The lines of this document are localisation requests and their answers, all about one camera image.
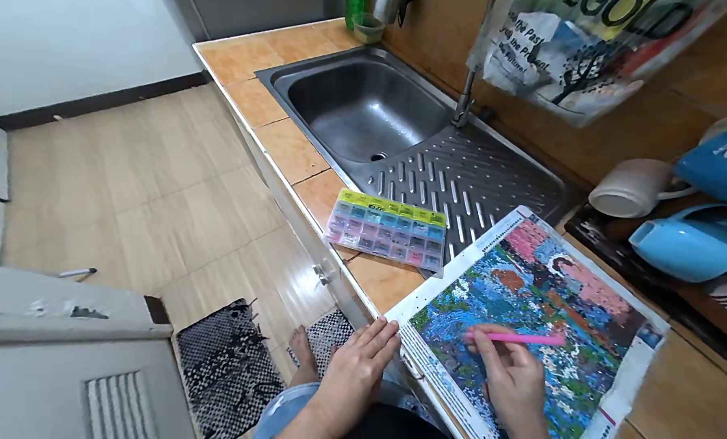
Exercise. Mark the person's right hand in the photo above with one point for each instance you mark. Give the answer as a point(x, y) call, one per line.
point(515, 378)

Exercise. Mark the person's left hand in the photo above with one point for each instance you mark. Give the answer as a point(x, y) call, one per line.
point(357, 369)

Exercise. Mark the person's left fingers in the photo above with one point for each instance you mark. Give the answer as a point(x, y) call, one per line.
point(378, 338)

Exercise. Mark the person's right thumb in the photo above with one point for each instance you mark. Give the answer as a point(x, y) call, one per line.
point(490, 355)

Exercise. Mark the person's right fingers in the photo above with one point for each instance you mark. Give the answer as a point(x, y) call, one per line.
point(517, 352)

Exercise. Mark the pink pen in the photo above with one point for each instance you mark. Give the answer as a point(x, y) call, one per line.
point(537, 339)

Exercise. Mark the colourful diamond painting canvas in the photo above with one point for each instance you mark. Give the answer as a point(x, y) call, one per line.
point(573, 305)

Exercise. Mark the person's left forearm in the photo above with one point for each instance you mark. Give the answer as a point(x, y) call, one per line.
point(311, 420)

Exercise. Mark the small black-and-white checkered mat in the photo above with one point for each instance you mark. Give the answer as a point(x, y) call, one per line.
point(325, 341)

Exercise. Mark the person's body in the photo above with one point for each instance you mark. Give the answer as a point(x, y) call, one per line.
point(394, 424)

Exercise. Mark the clear bead organizer box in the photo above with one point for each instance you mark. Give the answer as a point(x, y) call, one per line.
point(387, 231)

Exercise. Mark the person's legs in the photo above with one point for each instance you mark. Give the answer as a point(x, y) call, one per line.
point(287, 405)

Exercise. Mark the dark dish rack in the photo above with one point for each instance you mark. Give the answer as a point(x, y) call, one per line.
point(607, 228)

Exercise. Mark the large black-and-white woven mat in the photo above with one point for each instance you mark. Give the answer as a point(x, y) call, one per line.
point(226, 369)

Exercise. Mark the white mug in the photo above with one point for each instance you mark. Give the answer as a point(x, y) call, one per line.
point(625, 189)

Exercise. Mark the light blue plastic pitcher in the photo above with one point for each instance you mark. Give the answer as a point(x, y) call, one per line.
point(686, 247)

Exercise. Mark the tiled kitchen counter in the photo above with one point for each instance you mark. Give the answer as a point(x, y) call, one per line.
point(305, 149)

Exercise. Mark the stainless steel sink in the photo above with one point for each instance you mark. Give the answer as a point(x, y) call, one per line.
point(363, 110)

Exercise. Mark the metal faucet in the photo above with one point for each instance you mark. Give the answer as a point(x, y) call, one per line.
point(464, 100)

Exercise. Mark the blue cup with print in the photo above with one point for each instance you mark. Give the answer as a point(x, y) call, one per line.
point(717, 167)

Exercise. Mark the printed plastic bag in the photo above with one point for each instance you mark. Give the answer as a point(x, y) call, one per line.
point(558, 67)

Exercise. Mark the white stick with black tip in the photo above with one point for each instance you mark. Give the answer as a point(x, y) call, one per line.
point(78, 272)

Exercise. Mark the clear plastic tub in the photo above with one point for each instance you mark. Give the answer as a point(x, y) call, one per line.
point(368, 30)

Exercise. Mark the green bottle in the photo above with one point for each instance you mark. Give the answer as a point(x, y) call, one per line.
point(355, 13)

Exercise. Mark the silver metal container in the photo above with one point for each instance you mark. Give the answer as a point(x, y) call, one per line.
point(386, 11)

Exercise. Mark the grey door with vent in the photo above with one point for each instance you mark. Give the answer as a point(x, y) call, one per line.
point(46, 372)

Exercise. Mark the grey refrigerator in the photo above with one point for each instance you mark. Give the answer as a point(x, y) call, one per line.
point(259, 19)

